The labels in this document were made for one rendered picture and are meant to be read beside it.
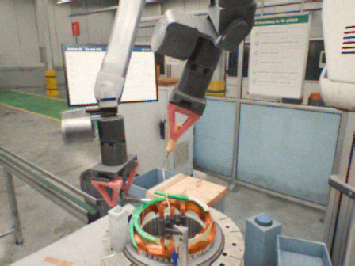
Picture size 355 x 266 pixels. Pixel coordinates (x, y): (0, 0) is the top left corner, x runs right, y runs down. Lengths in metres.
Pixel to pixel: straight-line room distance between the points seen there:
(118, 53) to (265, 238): 0.62
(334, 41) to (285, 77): 1.99
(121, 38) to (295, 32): 2.24
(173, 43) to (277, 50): 2.36
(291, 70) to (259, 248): 2.09
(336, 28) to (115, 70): 0.53
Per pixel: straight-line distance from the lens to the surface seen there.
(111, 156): 0.60
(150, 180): 1.09
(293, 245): 0.78
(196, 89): 0.50
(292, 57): 2.74
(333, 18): 0.80
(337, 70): 0.77
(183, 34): 0.47
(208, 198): 0.88
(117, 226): 0.60
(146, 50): 1.66
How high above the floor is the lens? 1.49
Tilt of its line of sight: 15 degrees down
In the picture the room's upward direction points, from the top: straight up
